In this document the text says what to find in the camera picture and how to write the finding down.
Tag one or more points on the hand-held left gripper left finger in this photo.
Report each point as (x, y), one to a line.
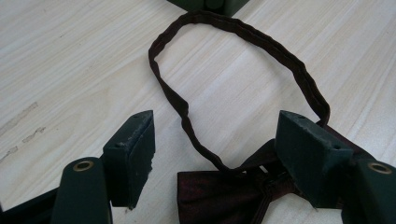
(130, 161)

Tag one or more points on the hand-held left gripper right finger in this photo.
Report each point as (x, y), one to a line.
(311, 161)

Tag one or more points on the dark brown bow tie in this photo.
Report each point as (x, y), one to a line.
(211, 196)

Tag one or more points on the dark metal rack wooden base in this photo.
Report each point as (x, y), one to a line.
(230, 6)

